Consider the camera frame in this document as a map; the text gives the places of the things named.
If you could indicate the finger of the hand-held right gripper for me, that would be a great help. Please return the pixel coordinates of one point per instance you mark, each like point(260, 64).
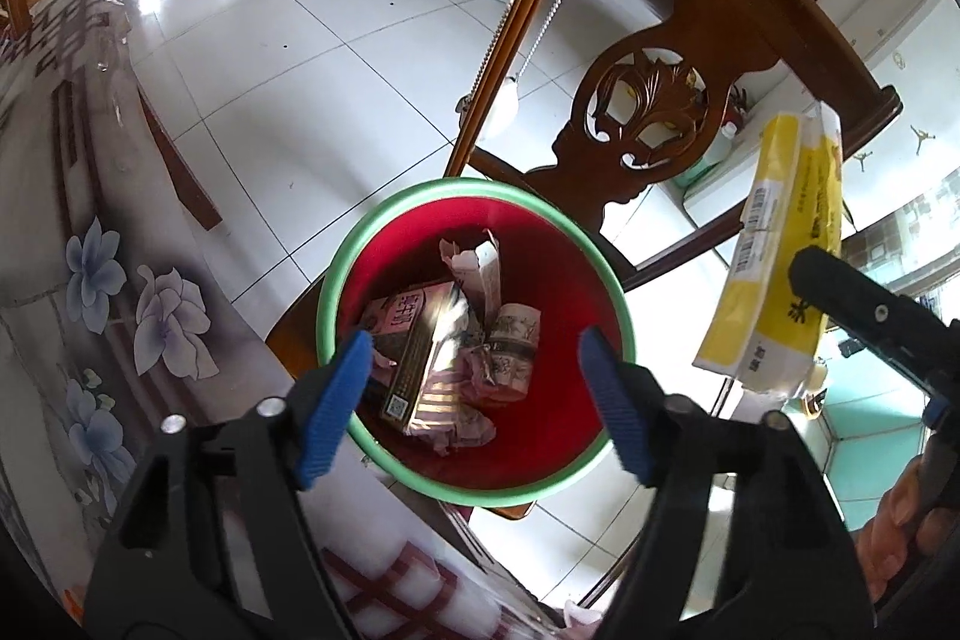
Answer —
point(862, 302)

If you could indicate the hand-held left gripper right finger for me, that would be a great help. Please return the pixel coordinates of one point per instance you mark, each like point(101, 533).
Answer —
point(611, 400)

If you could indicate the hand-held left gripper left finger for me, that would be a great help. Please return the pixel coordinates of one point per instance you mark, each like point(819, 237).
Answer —
point(334, 407)

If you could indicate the red bin with green rim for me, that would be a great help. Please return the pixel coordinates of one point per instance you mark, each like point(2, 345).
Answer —
point(547, 415)

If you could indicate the yellow tissue pack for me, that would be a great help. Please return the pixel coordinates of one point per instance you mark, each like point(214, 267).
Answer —
point(780, 235)

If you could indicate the person's right hand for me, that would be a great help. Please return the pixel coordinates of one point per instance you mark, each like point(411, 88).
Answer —
point(892, 512)

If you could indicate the brown drink carton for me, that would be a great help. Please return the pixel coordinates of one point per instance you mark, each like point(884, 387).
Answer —
point(397, 314)

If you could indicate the crumpled grey green packet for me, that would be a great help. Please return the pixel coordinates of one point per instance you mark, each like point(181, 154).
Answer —
point(514, 340)

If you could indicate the pink crumpled wrapper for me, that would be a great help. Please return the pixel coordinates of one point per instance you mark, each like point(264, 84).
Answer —
point(450, 426)

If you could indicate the opened white pink carton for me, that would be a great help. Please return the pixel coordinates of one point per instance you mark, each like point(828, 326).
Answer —
point(476, 269)

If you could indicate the green bottle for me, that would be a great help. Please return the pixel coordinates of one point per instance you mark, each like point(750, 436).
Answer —
point(705, 160)

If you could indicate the floral tablecloth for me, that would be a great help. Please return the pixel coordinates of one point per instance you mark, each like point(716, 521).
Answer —
point(75, 197)

